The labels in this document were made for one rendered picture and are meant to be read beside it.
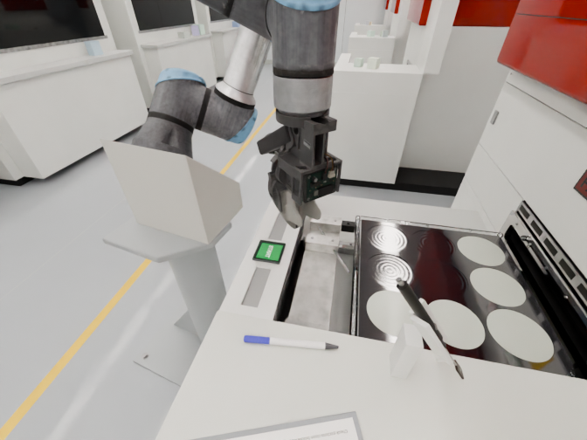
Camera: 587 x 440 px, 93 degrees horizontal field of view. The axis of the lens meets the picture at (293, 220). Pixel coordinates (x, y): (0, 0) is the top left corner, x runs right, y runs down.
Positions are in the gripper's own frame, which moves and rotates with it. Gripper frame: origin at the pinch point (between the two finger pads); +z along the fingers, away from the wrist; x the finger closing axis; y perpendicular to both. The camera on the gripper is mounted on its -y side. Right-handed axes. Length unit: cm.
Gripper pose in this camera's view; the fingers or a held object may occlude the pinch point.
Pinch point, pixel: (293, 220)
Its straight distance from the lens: 50.6
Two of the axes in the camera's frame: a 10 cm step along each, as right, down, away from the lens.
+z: 0.0, 7.9, 6.1
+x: 8.4, -3.3, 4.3
